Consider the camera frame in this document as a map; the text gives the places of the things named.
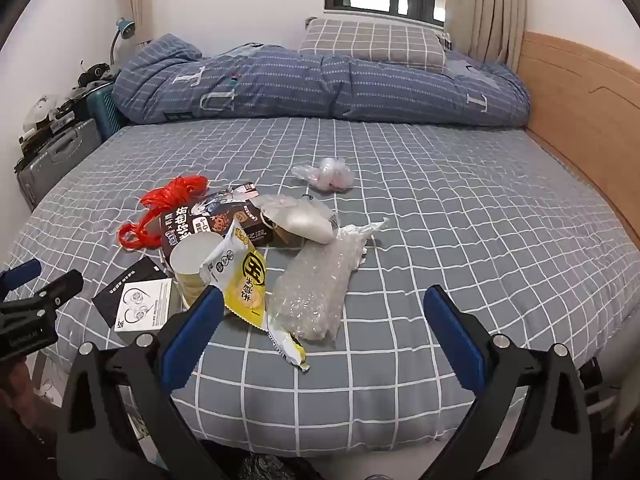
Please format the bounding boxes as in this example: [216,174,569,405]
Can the white plastic item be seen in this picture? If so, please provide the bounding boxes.
[25,94,63,128]

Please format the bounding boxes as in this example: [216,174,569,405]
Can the dark clutter pile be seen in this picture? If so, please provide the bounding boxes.
[17,60,118,161]

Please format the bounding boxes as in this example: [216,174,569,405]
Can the crumpled white tissue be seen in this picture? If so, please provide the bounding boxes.
[345,217,391,241]

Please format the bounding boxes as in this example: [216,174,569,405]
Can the clear bubble wrap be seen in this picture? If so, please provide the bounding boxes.
[265,232,368,343]

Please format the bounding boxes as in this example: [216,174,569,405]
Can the blue desk lamp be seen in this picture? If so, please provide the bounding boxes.
[109,17,136,68]

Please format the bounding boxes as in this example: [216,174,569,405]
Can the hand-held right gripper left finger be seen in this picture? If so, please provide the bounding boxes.
[55,285,226,480]

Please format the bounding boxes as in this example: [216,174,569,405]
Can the round tub with clear lid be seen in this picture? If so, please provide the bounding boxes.
[169,234,226,311]

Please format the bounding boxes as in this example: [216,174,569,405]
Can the bed with grey checked sheet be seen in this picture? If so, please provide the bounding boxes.
[0,110,640,456]

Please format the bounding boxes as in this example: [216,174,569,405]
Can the brown cookie box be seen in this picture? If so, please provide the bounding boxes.
[160,182,276,261]

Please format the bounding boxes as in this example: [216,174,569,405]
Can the teal plastic crate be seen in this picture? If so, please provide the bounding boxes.
[87,80,123,141]

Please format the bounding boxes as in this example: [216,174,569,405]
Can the clear plastic bag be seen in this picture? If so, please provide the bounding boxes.
[291,156,353,193]

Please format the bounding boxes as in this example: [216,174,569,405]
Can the white pouch with paper tag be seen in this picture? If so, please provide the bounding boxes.
[257,194,341,247]

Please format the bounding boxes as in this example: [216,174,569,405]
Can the red plastic bag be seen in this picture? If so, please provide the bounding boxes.
[117,175,208,251]

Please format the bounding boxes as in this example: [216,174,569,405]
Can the grey checked pillow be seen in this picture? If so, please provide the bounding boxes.
[298,18,448,73]

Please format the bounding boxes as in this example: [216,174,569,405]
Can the white earphone box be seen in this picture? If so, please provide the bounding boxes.
[92,259,173,333]

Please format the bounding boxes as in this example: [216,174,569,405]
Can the grey hard suitcase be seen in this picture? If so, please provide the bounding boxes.
[15,119,103,211]

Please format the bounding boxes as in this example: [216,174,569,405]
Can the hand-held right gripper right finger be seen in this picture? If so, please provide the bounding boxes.
[423,284,597,480]

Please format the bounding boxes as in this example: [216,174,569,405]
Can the wooden headboard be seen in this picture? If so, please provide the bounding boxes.
[515,31,640,256]

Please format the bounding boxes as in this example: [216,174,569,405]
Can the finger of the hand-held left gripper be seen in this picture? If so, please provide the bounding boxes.
[0,259,44,294]
[0,268,85,317]

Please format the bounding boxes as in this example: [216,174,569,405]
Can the blue striped quilt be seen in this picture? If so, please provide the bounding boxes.
[111,34,532,127]

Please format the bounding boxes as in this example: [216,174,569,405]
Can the yellow snack packet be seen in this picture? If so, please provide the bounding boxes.
[200,225,311,372]

